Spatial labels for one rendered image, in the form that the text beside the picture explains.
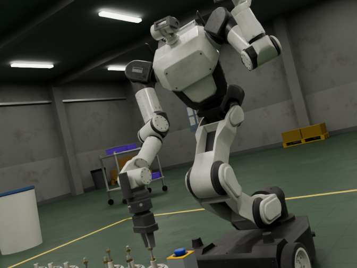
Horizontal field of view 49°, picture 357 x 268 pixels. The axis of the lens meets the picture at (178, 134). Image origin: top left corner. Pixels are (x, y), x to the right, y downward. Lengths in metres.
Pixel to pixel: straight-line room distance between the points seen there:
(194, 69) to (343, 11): 10.58
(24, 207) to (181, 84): 3.24
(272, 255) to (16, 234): 3.43
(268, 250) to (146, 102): 0.77
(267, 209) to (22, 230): 3.24
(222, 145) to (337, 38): 10.46
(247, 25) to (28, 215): 3.66
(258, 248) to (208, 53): 0.80
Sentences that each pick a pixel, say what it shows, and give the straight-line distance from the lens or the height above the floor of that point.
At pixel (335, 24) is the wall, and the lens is 12.11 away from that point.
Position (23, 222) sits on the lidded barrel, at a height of 0.29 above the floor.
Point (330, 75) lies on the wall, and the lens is 12.02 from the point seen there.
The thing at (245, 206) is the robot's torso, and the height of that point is 0.34.
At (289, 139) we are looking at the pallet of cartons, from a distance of 11.27.
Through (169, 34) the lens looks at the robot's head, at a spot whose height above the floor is 1.12.
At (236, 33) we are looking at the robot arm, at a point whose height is 1.04.
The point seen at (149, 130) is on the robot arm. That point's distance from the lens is 1.61.
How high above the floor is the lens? 0.66
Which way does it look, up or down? 2 degrees up
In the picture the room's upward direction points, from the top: 14 degrees counter-clockwise
